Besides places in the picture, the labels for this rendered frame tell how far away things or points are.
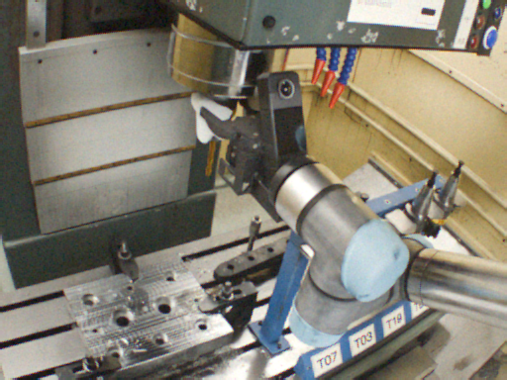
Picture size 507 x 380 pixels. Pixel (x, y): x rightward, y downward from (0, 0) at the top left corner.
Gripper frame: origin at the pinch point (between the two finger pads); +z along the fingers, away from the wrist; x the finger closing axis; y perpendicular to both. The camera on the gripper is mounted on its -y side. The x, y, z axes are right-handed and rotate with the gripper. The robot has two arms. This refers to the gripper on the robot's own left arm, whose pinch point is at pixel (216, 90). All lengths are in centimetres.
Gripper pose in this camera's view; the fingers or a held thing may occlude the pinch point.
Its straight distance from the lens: 66.9
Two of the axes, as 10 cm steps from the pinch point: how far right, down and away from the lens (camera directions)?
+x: 8.3, -2.1, 5.2
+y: -1.8, 7.8, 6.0
